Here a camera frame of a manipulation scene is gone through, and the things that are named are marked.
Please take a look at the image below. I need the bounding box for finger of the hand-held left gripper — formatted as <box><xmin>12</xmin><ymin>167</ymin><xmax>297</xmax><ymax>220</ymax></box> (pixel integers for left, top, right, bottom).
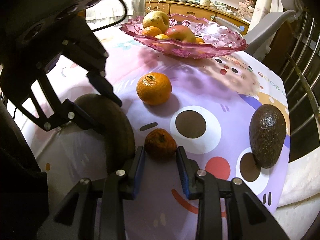
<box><xmin>59</xmin><ymin>17</ymin><xmax>123</xmax><ymax>107</ymax></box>
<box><xmin>0</xmin><ymin>64</ymin><xmax>107</xmax><ymax>134</ymax></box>

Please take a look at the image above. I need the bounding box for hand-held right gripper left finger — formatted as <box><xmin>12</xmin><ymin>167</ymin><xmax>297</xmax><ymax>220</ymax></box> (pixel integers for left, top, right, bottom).
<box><xmin>37</xmin><ymin>145</ymin><xmax>146</xmax><ymax>240</ymax></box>

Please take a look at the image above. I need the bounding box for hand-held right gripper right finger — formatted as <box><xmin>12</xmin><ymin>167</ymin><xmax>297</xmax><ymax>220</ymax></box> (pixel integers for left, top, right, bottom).
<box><xmin>176</xmin><ymin>146</ymin><xmax>290</xmax><ymax>240</ymax></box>

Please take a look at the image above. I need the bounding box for dark shrivelled mandarin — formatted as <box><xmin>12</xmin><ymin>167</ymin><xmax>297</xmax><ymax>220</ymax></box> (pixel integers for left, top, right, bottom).
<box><xmin>144</xmin><ymin>128</ymin><xmax>177</xmax><ymax>160</ymax></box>

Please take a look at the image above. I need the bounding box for dark overripe banana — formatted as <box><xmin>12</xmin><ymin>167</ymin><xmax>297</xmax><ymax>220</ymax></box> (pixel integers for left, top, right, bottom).
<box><xmin>74</xmin><ymin>94</ymin><xmax>136</xmax><ymax>178</ymax></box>

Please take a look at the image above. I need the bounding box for orange mandarin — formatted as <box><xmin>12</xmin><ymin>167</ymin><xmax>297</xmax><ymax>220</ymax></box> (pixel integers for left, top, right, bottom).
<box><xmin>142</xmin><ymin>26</ymin><xmax>163</xmax><ymax>37</ymax></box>
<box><xmin>136</xmin><ymin>72</ymin><xmax>172</xmax><ymax>106</ymax></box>

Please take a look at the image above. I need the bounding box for yellow pear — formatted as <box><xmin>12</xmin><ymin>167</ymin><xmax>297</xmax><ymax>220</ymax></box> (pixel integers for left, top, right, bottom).
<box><xmin>142</xmin><ymin>11</ymin><xmax>170</xmax><ymax>34</ymax></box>

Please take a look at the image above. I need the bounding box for red apple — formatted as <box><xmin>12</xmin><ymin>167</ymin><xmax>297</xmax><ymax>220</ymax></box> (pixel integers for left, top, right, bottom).
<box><xmin>165</xmin><ymin>25</ymin><xmax>197</xmax><ymax>44</ymax></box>

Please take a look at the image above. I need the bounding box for pink plastic fruit bowl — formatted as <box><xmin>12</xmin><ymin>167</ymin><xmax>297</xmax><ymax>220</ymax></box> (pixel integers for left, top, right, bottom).
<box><xmin>119</xmin><ymin>12</ymin><xmax>249</xmax><ymax>59</ymax></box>

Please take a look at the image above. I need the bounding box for white lace cover cloth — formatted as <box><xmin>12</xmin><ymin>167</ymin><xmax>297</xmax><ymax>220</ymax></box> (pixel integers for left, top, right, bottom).
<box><xmin>85</xmin><ymin>0</ymin><xmax>150</xmax><ymax>30</ymax></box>

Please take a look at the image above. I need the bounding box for cartoon printed tablecloth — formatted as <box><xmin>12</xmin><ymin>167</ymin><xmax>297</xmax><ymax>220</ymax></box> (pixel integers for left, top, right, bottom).
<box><xmin>20</xmin><ymin>17</ymin><xmax>292</xmax><ymax>240</ymax></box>

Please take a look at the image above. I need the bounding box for dark avocado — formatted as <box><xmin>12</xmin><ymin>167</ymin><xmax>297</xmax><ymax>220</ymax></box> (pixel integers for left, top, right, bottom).
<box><xmin>249</xmin><ymin>104</ymin><xmax>287</xmax><ymax>169</ymax></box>

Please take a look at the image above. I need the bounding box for wooden desk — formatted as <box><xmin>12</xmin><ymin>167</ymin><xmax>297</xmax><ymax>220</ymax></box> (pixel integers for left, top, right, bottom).
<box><xmin>145</xmin><ymin>0</ymin><xmax>250</xmax><ymax>34</ymax></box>

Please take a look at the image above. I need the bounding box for grey office chair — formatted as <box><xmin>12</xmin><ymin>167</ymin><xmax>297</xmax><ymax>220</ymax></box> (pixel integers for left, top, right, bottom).
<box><xmin>215</xmin><ymin>0</ymin><xmax>304</xmax><ymax>60</ymax></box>

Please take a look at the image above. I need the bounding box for white printed box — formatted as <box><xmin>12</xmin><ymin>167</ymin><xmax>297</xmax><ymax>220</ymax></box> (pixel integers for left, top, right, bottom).
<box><xmin>236</xmin><ymin>4</ymin><xmax>254</xmax><ymax>18</ymax></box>

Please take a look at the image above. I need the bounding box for metal window grille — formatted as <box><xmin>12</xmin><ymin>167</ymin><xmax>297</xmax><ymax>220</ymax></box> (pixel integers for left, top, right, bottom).
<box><xmin>280</xmin><ymin>5</ymin><xmax>320</xmax><ymax>155</ymax></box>

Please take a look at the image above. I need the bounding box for black cable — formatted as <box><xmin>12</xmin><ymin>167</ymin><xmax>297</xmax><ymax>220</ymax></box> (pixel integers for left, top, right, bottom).
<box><xmin>87</xmin><ymin>0</ymin><xmax>128</xmax><ymax>32</ymax></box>

